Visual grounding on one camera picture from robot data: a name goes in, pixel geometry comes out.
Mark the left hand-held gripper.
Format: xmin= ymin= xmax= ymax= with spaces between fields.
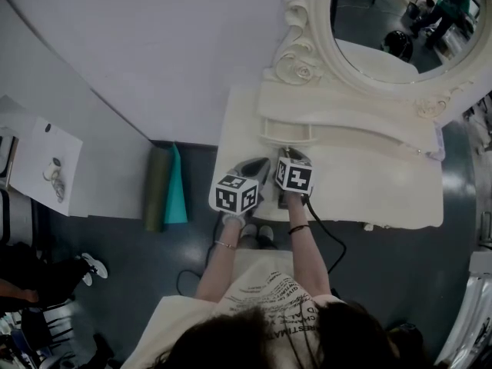
xmin=209 ymin=156 xmax=271 ymax=218

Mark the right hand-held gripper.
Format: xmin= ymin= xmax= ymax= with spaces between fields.
xmin=274 ymin=148 xmax=315 ymax=209

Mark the cream dressing table drawer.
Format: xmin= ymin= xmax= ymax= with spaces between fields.
xmin=260 ymin=118 xmax=318 ymax=148

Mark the person's left forearm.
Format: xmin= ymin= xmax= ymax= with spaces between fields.
xmin=194 ymin=213 xmax=247 ymax=300

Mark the person's right forearm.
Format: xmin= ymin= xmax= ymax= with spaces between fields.
xmin=286 ymin=193 xmax=334 ymax=298

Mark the cream dressing table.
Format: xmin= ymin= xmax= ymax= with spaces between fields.
xmin=213 ymin=63 xmax=447 ymax=232

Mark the teal paper sheet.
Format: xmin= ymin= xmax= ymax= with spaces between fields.
xmin=164 ymin=141 xmax=189 ymax=225

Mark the olive green roll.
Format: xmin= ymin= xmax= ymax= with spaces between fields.
xmin=144 ymin=145 xmax=173 ymax=234

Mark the cream printed shirt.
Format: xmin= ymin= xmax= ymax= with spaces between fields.
xmin=121 ymin=247 xmax=349 ymax=369

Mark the white tape roll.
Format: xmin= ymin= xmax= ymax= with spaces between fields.
xmin=42 ymin=157 xmax=63 ymax=181

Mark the white board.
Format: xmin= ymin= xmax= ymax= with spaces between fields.
xmin=6 ymin=116 xmax=85 ymax=218

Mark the grey bin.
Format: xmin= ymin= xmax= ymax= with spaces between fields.
xmin=0 ymin=188 xmax=34 ymax=246

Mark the black stool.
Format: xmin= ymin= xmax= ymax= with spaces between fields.
xmin=18 ymin=301 xmax=78 ymax=355

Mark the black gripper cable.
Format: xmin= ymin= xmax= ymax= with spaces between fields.
xmin=302 ymin=193 xmax=347 ymax=277
xmin=176 ymin=212 xmax=231 ymax=296

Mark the bundle of wire rings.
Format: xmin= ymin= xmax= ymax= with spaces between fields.
xmin=51 ymin=176 xmax=67 ymax=204

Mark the oval mirror with cream frame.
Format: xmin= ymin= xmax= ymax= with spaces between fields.
xmin=307 ymin=0 xmax=492 ymax=91

